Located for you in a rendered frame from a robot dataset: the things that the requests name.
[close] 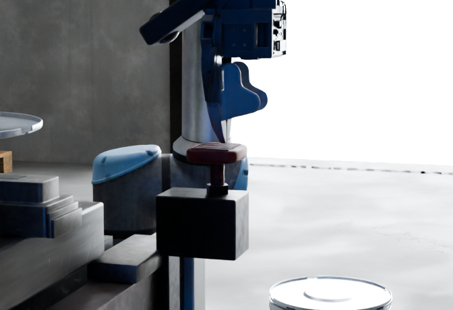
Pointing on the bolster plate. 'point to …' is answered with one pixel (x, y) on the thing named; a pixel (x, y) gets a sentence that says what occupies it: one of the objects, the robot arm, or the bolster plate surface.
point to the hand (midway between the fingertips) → (218, 131)
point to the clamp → (36, 207)
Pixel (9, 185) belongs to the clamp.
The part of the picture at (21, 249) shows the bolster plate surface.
